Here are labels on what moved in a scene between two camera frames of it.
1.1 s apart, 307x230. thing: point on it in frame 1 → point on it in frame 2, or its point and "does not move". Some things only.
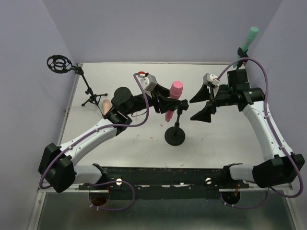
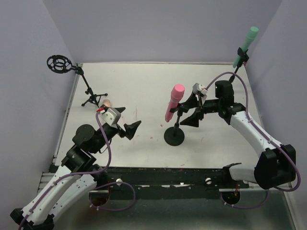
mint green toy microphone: (250, 37) does not move
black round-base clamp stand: (175, 135) does not move
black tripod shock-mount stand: (61, 64) does not move
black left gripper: (156, 102) → (121, 130)
